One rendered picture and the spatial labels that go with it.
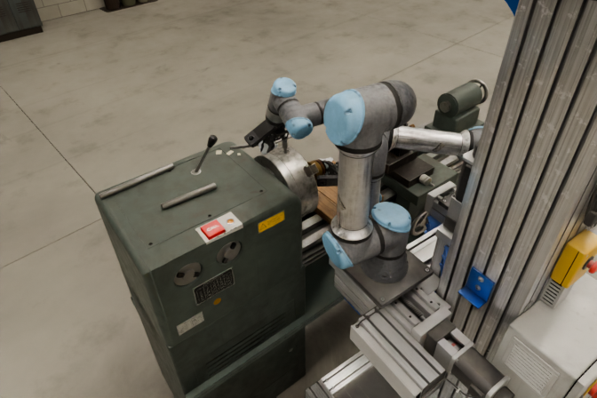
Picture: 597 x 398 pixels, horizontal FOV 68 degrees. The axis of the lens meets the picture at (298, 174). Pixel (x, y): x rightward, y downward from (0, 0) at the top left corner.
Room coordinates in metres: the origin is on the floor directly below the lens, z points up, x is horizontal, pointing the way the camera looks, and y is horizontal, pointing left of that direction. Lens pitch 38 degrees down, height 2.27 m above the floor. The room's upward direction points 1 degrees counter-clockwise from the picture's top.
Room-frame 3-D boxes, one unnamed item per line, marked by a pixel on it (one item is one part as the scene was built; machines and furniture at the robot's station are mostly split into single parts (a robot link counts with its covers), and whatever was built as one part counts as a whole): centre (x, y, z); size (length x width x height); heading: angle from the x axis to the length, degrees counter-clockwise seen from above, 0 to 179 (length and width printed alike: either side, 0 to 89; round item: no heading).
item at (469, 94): (2.19, -0.91, 1.01); 0.30 x 0.20 x 0.29; 127
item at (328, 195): (1.64, -0.17, 0.89); 0.36 x 0.30 x 0.04; 37
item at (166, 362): (1.21, 0.36, 0.43); 0.60 x 0.48 x 0.86; 127
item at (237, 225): (1.04, 0.26, 1.23); 0.13 x 0.08 x 0.06; 127
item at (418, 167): (1.83, -0.46, 0.95); 0.43 x 0.18 x 0.04; 37
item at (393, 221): (0.94, -0.26, 1.33); 0.13 x 0.12 x 0.14; 117
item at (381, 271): (0.95, -0.27, 1.21); 0.15 x 0.15 x 0.10
